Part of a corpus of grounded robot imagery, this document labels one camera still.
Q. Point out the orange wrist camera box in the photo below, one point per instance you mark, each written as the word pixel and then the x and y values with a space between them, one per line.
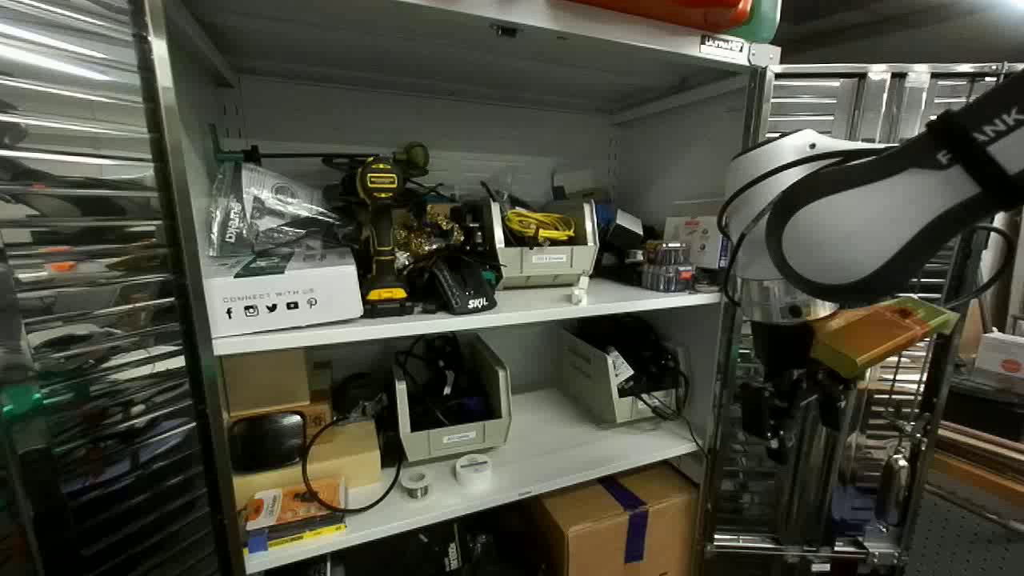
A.
pixel 862 338

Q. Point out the black pouch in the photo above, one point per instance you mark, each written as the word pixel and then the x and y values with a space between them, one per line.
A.
pixel 268 443

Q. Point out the white bin with black cables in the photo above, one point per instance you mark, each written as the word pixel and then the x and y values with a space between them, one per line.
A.
pixel 451 393

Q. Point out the pack of batteries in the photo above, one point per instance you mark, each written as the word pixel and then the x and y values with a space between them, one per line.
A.
pixel 665 267

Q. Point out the brown cardboard box lower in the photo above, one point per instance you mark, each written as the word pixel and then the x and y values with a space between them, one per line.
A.
pixel 337 449

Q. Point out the black battery charger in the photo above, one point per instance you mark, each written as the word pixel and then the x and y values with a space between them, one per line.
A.
pixel 461 283

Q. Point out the brown cardboard box upper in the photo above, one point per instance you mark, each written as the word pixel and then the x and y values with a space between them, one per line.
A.
pixel 268 379

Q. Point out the orange book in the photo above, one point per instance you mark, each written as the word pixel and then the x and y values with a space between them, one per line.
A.
pixel 289 515

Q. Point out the white bin right lower shelf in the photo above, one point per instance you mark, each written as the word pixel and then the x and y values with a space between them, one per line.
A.
pixel 620 368

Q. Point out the white tape roll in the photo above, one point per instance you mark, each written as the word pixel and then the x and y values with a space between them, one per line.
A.
pixel 471 470

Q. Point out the orange container top shelf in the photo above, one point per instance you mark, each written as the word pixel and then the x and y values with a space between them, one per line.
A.
pixel 695 14

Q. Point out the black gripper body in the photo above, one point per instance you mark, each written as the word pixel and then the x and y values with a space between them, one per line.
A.
pixel 768 400

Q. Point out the grey tape roll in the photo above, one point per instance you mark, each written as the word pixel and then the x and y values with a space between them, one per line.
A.
pixel 413 484

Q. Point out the white red small box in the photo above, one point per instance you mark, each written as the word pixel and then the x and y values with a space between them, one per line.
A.
pixel 698 238

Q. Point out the brown cardboard box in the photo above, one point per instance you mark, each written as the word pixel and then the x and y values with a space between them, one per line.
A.
pixel 268 379
pixel 337 449

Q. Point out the green container top shelf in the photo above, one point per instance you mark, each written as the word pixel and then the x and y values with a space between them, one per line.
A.
pixel 761 21

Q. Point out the white bin with yellow cable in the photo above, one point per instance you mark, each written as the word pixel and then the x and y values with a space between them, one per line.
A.
pixel 545 245

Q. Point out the cardboard box with blue tape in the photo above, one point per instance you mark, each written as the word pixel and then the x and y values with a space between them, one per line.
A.
pixel 634 523

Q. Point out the clear plastic bag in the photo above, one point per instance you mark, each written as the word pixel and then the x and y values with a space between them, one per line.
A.
pixel 261 208

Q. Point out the metal wire rack cart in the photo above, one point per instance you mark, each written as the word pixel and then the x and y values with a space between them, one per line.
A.
pixel 846 496

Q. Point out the yellow black power drill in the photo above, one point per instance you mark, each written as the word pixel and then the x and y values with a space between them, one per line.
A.
pixel 368 190

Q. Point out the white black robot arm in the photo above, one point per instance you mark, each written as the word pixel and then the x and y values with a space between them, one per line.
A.
pixel 822 234

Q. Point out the white cardboard box with icons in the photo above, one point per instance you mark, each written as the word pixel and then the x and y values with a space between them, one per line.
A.
pixel 282 291

